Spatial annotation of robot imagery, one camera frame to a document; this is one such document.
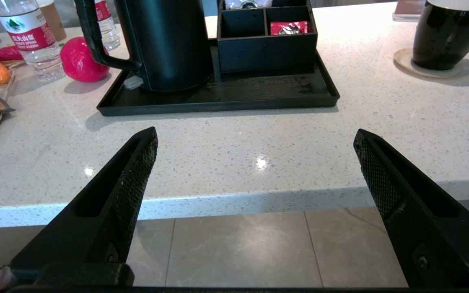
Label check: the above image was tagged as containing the black serving tray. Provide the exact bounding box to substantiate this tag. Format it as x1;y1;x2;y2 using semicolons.
97;39;340;117

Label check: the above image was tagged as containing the round translucent coaster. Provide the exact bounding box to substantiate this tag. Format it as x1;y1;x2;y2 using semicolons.
394;48;469;79

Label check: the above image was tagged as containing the clear water bottle red cap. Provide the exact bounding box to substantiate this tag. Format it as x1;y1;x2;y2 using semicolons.
94;0;121;51
0;0;66;83

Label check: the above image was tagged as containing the red sachet packet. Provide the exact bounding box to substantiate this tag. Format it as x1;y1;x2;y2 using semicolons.
270;21;308;35

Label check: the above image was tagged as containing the black electric kettle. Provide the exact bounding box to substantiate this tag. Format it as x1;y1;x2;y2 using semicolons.
75;0;215;92

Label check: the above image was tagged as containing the black mug white inside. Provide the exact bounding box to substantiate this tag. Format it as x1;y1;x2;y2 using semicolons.
412;0;469;71

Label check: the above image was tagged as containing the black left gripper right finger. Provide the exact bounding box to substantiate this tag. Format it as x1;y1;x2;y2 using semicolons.
353;129;469;288

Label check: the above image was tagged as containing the beige paper cup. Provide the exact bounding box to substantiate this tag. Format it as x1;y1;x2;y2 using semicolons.
38;0;67;42

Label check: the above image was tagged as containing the black compartment organizer box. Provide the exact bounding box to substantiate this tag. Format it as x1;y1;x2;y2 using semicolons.
217;0;318;74

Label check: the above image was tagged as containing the red round disc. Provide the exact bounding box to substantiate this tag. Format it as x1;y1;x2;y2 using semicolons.
60;37;110;83

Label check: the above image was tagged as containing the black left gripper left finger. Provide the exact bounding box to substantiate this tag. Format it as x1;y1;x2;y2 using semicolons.
11;127;159;269

